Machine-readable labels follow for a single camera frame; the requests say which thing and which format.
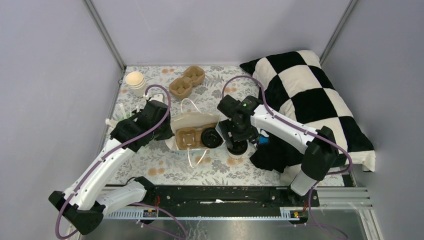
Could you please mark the light blue paper bag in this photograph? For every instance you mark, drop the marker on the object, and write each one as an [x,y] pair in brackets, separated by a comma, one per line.
[189,116]

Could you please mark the floral table mat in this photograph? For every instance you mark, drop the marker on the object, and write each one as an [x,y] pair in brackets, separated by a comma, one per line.
[164,167]

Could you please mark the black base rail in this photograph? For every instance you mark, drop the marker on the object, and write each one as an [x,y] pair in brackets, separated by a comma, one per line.
[254,202]

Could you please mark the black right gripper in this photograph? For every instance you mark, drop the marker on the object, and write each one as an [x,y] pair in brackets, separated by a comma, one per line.
[225,126]

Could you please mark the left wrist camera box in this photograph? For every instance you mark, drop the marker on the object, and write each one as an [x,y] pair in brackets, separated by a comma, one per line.
[158,97]

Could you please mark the stack of white paper cups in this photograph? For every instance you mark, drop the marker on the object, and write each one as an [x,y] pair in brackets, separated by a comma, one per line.
[136,82]

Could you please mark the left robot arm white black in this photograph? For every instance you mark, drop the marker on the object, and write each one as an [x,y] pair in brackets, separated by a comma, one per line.
[82,204]

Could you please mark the green cup holder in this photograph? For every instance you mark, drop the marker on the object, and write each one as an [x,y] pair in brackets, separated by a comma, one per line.
[125,117]

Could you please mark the brown cardboard cup carrier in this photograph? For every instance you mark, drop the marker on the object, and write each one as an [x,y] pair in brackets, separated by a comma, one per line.
[183,86]
[190,137]

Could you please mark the white paper cup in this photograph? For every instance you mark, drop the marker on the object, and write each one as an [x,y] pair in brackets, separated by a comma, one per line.
[236,158]

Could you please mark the black cup lid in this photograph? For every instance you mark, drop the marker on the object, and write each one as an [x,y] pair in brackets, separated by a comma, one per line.
[238,148]
[210,138]

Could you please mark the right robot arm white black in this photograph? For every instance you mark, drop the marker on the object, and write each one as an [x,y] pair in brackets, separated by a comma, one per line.
[247,117]

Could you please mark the black white checkered blanket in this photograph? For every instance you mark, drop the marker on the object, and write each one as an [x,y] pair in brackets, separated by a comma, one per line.
[296,86]

